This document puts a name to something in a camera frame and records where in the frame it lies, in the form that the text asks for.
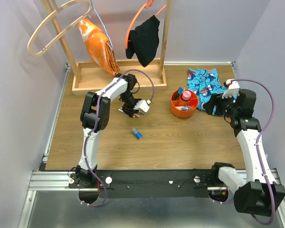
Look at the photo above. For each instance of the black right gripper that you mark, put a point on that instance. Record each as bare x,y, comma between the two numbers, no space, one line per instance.
216,99

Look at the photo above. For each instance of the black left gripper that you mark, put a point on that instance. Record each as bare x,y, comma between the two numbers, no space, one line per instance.
130,111

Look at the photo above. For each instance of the pink cap marker tube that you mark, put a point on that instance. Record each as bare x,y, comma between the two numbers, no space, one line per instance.
186,95

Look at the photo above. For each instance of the black highlighter blue cap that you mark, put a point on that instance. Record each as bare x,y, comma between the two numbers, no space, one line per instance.
178,93

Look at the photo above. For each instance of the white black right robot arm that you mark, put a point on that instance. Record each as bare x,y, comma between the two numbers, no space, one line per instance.
258,193

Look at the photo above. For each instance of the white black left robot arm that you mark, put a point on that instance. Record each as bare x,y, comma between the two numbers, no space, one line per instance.
95,117

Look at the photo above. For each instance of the blue shark print cloth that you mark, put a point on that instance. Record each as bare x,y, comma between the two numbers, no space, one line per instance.
204,83

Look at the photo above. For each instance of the grey glue stick blue cap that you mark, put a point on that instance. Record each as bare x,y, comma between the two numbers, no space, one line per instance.
136,133

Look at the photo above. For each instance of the orange round divided organizer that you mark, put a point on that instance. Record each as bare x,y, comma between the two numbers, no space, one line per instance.
183,103

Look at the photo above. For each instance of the orange white folded cloth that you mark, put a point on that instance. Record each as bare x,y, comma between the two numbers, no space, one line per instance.
99,47

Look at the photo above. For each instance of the black hanging garment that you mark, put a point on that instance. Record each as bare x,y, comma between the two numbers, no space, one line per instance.
143,41

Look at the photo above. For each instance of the wooden clothes hanger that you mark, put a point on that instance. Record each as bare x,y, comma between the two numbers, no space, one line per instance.
52,18

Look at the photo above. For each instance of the wooden clothes rack posts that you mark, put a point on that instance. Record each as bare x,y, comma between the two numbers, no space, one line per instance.
89,77

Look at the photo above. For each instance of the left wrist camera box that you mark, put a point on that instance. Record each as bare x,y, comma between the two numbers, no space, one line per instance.
142,107

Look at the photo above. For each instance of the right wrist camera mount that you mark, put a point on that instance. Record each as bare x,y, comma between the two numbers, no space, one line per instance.
232,87

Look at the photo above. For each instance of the blue wire hanger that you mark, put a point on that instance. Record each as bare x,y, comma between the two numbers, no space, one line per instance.
93,8

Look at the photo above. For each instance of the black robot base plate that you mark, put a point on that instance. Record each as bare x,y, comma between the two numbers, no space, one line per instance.
114,184

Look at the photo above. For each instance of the aluminium frame rail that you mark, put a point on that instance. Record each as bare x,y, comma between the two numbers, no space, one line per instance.
42,180

